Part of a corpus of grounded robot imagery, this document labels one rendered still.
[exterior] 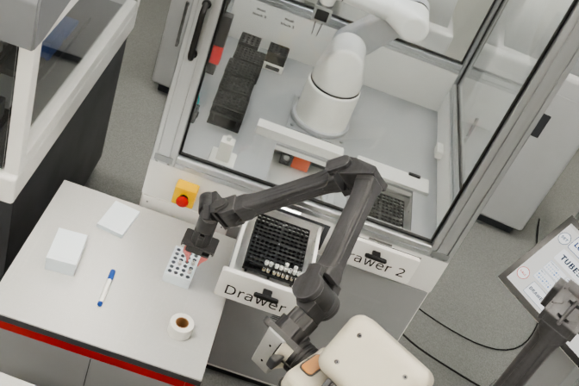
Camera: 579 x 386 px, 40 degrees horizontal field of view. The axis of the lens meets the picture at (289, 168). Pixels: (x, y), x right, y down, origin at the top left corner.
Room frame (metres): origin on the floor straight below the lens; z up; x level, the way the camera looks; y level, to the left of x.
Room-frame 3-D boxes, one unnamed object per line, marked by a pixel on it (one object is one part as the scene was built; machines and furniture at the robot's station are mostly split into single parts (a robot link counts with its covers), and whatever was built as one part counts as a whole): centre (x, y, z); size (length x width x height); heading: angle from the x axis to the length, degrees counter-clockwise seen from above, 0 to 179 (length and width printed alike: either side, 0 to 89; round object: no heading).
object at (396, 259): (1.99, -0.36, 0.87); 0.29 x 0.02 x 0.11; 95
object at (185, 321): (1.50, 0.12, 0.78); 0.07 x 0.07 x 0.04
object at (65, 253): (1.59, 0.51, 0.79); 0.13 x 0.09 x 0.05; 10
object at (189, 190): (1.92, 0.28, 0.88); 0.07 x 0.05 x 0.07; 95
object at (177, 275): (1.72, 0.19, 0.78); 0.12 x 0.08 x 0.04; 3
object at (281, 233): (1.85, -0.06, 0.87); 0.22 x 0.18 x 0.06; 5
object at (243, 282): (1.65, -0.08, 0.87); 0.29 x 0.02 x 0.11; 95
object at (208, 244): (1.69, 0.16, 0.96); 0.10 x 0.07 x 0.07; 92
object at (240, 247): (1.86, -0.06, 0.86); 0.40 x 0.26 x 0.06; 5
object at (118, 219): (1.81, 0.44, 0.77); 0.13 x 0.09 x 0.02; 176
